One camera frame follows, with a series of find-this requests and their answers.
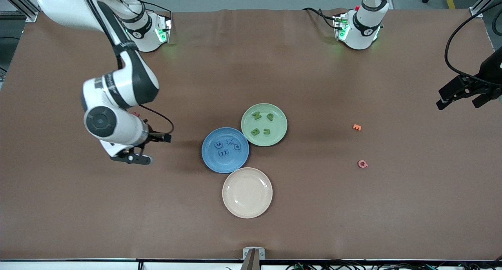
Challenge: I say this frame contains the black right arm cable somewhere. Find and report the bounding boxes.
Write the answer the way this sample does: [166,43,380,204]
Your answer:
[80,0,175,135]

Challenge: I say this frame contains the brown table cover mat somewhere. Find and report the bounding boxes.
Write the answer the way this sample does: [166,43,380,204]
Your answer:
[0,7,502,261]

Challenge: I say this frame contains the black base cable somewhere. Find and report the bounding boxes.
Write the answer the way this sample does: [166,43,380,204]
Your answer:
[108,0,173,22]
[302,7,340,29]

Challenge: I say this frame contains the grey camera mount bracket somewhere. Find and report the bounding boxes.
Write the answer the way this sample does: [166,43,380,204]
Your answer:
[241,247,266,270]

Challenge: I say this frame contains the aluminium frame post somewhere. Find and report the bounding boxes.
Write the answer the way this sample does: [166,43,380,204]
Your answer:
[469,0,502,18]
[0,0,40,23]

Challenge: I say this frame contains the metal connector bracket green light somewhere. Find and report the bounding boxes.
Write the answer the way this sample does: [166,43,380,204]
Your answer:
[333,13,349,41]
[155,13,172,43]

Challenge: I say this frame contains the green plate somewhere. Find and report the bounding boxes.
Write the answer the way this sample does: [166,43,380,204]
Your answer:
[241,103,288,147]

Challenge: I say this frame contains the beige plate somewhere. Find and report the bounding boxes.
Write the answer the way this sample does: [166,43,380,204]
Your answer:
[222,167,273,219]

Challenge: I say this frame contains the blue plate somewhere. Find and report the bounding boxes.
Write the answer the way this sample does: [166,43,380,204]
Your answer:
[201,127,250,174]

